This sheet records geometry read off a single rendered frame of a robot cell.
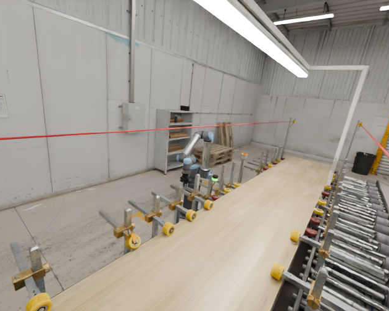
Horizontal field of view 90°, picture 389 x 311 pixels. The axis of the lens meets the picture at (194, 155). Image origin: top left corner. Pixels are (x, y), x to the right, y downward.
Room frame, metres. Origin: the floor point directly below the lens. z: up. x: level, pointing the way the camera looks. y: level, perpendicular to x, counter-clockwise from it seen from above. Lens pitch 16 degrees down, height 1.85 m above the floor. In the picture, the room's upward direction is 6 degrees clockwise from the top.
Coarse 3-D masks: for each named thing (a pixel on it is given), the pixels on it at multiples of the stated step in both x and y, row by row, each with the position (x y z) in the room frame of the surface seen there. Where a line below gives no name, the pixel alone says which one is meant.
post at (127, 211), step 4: (128, 208) 1.14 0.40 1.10; (124, 212) 1.13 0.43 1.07; (128, 212) 1.12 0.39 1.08; (124, 216) 1.13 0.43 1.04; (128, 216) 1.12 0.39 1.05; (124, 220) 1.13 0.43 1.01; (128, 220) 1.12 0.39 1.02; (124, 224) 1.13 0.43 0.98; (128, 224) 1.12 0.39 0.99; (124, 240) 1.13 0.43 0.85; (124, 244) 1.13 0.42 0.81; (124, 248) 1.13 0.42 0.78; (124, 252) 1.13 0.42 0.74
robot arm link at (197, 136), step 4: (196, 132) 2.67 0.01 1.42; (200, 132) 2.67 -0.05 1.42; (196, 136) 2.61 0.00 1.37; (200, 136) 2.64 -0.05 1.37; (192, 140) 2.52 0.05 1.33; (196, 140) 2.56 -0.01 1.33; (188, 144) 2.44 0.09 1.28; (192, 144) 2.46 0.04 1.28; (188, 148) 2.38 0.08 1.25; (192, 148) 2.44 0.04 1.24; (184, 152) 2.29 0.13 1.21; (188, 152) 2.34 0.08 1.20; (180, 156) 2.22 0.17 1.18; (184, 156) 2.22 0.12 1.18; (180, 160) 2.20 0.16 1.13
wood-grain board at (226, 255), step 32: (288, 160) 3.66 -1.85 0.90; (256, 192) 2.05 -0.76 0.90; (288, 192) 2.15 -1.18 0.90; (320, 192) 2.26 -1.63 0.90; (192, 224) 1.32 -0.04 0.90; (224, 224) 1.37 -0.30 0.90; (256, 224) 1.42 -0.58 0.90; (288, 224) 1.47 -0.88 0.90; (128, 256) 0.94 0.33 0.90; (160, 256) 0.97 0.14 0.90; (192, 256) 0.99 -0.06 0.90; (224, 256) 1.02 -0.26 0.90; (256, 256) 1.05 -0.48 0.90; (288, 256) 1.09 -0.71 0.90; (96, 288) 0.72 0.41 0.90; (128, 288) 0.74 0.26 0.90; (160, 288) 0.76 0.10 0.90; (192, 288) 0.78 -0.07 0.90; (224, 288) 0.80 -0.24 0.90; (256, 288) 0.82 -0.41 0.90
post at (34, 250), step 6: (30, 246) 0.74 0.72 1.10; (36, 246) 0.74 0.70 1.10; (30, 252) 0.71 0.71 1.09; (36, 252) 0.73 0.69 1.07; (30, 258) 0.73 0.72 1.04; (36, 258) 0.73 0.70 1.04; (36, 264) 0.73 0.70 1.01; (36, 270) 0.72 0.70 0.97; (36, 282) 0.72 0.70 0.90; (42, 282) 0.74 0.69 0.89; (42, 288) 0.73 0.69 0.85
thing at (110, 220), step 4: (100, 212) 1.26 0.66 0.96; (104, 212) 1.26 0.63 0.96; (104, 216) 1.22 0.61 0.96; (108, 216) 1.22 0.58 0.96; (108, 220) 1.19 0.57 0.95; (112, 220) 1.18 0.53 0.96; (112, 224) 1.15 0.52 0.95; (116, 224) 1.14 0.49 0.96; (124, 232) 1.07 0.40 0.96; (124, 236) 1.06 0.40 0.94
